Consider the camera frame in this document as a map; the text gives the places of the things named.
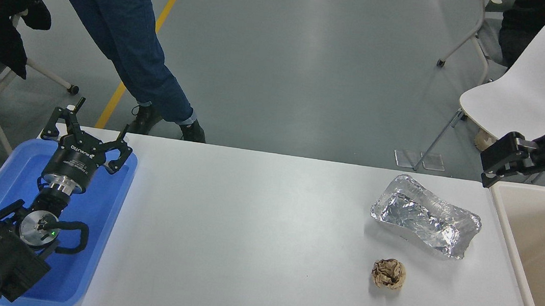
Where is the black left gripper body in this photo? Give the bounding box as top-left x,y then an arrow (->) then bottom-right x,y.
42,133 -> 112,192

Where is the silver foil tray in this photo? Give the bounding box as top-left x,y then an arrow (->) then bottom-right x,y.
366,171 -> 486,263

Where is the clear floor plate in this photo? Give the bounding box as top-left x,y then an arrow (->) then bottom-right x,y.
420,152 -> 447,172
393,149 -> 423,170

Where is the blue plastic tray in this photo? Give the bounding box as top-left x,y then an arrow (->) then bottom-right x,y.
0,134 -> 140,306

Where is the white shell chair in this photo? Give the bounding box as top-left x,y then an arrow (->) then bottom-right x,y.
413,4 -> 545,186

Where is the standing person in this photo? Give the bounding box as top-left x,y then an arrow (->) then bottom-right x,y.
24,0 -> 223,144

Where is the white rolling chair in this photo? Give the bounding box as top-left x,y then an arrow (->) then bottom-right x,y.
435,0 -> 507,87

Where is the crumpled tan paper ball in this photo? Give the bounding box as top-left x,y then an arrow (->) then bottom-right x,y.
370,257 -> 408,292

